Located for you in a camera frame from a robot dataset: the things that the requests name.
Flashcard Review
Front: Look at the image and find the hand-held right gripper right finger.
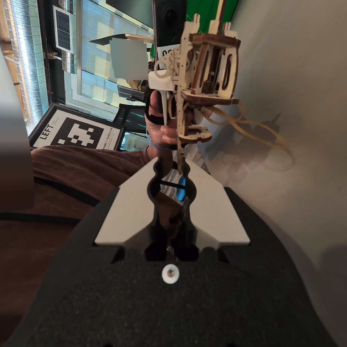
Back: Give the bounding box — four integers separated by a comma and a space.
185, 159, 250, 249

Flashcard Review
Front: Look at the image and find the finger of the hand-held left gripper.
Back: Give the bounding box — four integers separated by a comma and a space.
148, 70, 175, 90

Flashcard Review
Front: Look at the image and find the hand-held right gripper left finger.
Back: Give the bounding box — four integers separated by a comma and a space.
94, 157, 163, 248

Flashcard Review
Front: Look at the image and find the wooden model assembly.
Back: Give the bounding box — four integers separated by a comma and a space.
153, 0, 242, 176

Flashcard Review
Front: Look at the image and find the yellow rubber band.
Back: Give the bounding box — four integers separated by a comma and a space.
203, 104, 290, 151

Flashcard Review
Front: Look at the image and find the person's left forearm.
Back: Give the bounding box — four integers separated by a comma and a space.
142, 145, 175, 179

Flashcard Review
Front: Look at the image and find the person's left hand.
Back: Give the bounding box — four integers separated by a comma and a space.
145, 90, 190, 153

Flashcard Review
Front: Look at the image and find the small black monitor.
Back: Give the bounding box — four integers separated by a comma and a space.
117, 85, 147, 101

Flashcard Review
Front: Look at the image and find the large black monitor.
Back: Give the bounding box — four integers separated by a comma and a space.
118, 0, 155, 29

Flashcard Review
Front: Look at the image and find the green plastic bin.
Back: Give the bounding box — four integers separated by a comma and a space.
187, 0, 239, 31

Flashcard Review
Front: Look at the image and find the small blue object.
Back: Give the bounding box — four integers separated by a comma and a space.
177, 176, 188, 202

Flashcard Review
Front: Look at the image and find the black office chair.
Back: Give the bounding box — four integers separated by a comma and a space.
112, 102, 149, 136

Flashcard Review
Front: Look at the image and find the blue wristband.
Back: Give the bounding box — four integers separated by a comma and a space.
145, 129, 169, 151

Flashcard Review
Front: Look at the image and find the black framed tag sign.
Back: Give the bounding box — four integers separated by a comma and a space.
28, 102, 127, 151

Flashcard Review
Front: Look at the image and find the white vent grille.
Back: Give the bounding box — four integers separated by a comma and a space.
52, 5, 75, 53

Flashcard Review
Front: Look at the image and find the black lanyard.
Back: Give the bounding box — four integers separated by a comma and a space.
0, 176, 102, 226

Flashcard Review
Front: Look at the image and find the silver ventilation duct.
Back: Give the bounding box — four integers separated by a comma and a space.
57, 0, 78, 74
4, 0, 52, 129

